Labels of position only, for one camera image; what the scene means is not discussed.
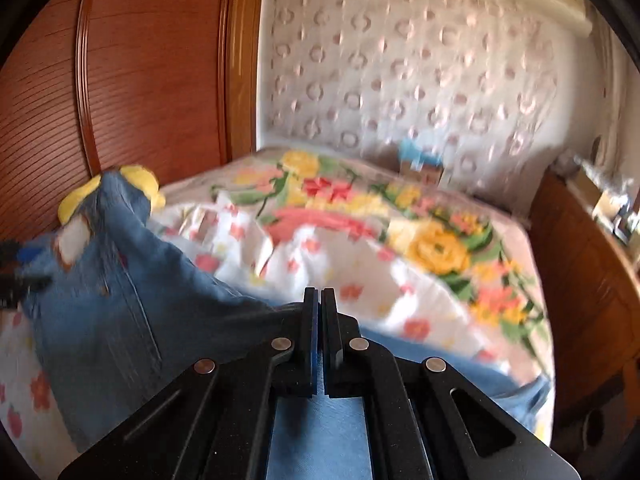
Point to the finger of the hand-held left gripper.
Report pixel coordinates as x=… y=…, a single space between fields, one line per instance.
x=21 y=255
x=25 y=286

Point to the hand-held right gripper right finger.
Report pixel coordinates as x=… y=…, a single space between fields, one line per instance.
x=327 y=340

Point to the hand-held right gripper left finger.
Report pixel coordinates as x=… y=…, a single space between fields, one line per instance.
x=311 y=340

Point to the blue denim pants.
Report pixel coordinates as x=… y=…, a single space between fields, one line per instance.
x=125 y=320

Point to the white small-flower bed sheet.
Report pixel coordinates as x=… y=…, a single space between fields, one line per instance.
x=350 y=280

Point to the yellow garment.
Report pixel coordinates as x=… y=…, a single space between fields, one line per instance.
x=142 y=180

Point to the cardboard box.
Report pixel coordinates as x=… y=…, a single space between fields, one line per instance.
x=431 y=174

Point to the light blue cloth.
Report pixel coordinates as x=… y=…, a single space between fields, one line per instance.
x=415 y=151

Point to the wooden slatted wardrobe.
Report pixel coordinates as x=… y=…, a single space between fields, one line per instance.
x=150 y=70

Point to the wooden bed board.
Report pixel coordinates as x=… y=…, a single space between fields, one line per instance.
x=585 y=285

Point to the circle-patterned pink curtain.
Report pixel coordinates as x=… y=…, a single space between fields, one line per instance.
x=410 y=70

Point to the cluttered small items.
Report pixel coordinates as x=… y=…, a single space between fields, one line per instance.
x=607 y=200

